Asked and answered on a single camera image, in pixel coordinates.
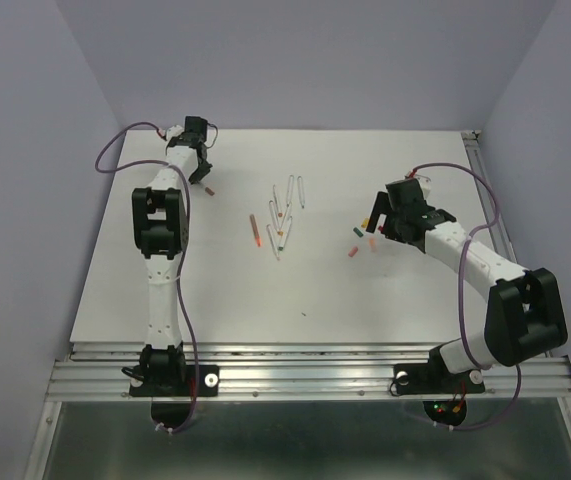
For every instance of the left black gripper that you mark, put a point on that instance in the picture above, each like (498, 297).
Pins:
(196, 176)

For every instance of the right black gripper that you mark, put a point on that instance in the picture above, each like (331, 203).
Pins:
(383, 205)

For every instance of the blue marker pen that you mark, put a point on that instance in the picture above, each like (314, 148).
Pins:
(290, 189)

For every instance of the red marker pen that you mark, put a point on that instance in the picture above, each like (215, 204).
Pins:
(273, 213)

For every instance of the yellow marker pen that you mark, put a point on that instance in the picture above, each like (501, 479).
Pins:
(280, 225)

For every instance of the long white green-tip pen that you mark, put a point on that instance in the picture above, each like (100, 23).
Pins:
(285, 232)

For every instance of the tan orange highlighter pen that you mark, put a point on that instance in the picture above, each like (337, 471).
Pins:
(255, 230)

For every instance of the pink marker pen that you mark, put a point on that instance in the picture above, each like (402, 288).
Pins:
(273, 239)

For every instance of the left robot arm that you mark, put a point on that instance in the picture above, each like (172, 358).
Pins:
(161, 232)

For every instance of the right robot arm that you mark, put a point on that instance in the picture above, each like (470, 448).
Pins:
(524, 316)

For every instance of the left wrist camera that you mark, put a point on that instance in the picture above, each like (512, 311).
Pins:
(171, 132)

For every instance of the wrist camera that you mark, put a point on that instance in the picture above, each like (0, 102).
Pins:
(424, 182)
(171, 132)

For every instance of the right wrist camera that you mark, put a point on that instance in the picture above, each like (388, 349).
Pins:
(424, 182)

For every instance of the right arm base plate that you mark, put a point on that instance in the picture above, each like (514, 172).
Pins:
(420, 379)

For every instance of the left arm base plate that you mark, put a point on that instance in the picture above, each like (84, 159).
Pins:
(204, 383)

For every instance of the aluminium front rail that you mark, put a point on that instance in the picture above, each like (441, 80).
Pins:
(257, 372)

